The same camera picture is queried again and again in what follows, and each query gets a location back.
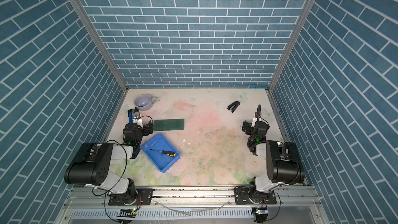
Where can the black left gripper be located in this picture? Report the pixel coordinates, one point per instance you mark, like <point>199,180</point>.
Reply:
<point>145,130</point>

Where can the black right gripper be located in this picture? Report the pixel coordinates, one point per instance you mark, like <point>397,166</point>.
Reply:
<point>250,127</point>

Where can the black yellow handled screwdriver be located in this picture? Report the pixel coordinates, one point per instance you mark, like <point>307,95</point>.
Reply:
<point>167,153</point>

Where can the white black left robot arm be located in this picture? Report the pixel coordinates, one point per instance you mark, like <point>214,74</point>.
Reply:
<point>91,164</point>

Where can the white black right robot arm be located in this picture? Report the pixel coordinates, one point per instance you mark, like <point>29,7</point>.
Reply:
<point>283,162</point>

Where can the blue plastic bin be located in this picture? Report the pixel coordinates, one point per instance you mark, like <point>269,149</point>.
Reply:
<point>160,161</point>

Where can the green rectangular sponge block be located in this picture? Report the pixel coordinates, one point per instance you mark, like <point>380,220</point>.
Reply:
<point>168,125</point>

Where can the small black stapler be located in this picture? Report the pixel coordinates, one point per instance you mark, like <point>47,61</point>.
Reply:
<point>233,106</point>

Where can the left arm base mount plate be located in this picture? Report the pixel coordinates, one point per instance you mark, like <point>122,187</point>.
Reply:
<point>137,197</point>

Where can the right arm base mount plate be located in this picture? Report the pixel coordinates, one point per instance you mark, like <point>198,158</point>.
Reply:
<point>255,196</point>

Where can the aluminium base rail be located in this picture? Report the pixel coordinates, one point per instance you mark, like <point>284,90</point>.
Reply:
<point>226,204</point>

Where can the aluminium corner post right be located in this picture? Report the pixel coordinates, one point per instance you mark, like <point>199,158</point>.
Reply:
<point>292,40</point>

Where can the aluminium corner post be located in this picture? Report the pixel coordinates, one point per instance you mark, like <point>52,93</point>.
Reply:
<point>292,40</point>
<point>83,16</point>

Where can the aluminium corner post left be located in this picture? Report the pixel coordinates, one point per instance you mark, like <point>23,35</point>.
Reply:
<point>83,16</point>

